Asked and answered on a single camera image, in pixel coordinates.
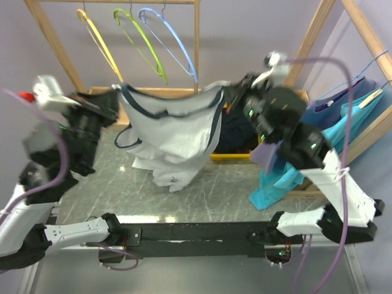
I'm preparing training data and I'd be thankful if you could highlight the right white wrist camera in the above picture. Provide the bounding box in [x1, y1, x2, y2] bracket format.
[251, 51, 290, 88]

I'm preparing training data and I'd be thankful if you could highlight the right wooden clothes rack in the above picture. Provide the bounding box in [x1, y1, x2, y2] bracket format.
[297, 1, 391, 202]

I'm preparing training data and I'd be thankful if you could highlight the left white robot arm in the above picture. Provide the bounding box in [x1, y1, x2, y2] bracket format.
[1, 90, 123, 272]

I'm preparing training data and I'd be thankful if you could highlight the white tank top navy trim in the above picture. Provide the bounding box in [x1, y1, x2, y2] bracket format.
[112, 81, 230, 192]

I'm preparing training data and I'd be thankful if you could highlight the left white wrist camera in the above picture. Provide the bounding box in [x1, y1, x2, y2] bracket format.
[17, 75, 81, 113]

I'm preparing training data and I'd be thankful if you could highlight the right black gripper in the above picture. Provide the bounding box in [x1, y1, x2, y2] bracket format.
[221, 75, 274, 146]

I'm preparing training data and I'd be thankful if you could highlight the light blue plastic hanger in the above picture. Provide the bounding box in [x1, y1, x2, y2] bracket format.
[138, 3, 198, 83]

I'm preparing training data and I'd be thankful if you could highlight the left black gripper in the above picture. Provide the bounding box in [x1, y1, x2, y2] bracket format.
[64, 88, 123, 171]

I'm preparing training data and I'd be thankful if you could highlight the wooden hanger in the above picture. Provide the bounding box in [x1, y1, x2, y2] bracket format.
[359, 79, 391, 109]

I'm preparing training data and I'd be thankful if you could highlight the wooden clothes rack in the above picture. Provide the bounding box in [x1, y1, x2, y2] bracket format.
[297, 1, 391, 202]
[23, 0, 202, 130]

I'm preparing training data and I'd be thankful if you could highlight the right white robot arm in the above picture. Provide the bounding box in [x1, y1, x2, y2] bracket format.
[224, 75, 385, 245]

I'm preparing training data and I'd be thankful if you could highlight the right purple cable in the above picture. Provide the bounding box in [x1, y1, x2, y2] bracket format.
[281, 56, 353, 294]

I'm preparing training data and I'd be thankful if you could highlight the blue wire hanger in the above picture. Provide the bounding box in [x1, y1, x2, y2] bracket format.
[316, 49, 389, 101]

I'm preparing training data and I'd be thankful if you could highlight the purple blue shirt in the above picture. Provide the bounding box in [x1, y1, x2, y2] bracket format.
[250, 77, 376, 174]

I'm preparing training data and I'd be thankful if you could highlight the dark navy garment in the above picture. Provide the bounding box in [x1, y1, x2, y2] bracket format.
[214, 104, 261, 155]

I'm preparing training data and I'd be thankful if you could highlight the yellow plastic hanger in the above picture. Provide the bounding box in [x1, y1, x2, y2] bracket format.
[77, 5, 124, 82]

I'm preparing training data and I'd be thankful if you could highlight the green plastic hanger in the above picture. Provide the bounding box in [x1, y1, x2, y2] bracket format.
[113, 8, 168, 85]

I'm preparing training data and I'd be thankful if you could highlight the black base bar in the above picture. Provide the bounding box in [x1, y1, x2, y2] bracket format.
[85, 219, 304, 264]

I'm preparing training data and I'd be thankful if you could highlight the left wooden clothes rack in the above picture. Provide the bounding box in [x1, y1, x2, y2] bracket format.
[23, 0, 202, 130]

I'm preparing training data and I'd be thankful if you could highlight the yellow plastic bin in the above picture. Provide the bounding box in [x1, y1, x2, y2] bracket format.
[209, 104, 265, 162]

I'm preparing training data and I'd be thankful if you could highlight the turquoise shirt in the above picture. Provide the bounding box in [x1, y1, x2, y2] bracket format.
[249, 88, 384, 210]

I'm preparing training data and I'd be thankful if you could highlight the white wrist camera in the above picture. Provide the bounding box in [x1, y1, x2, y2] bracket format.
[251, 51, 290, 88]
[17, 75, 81, 113]

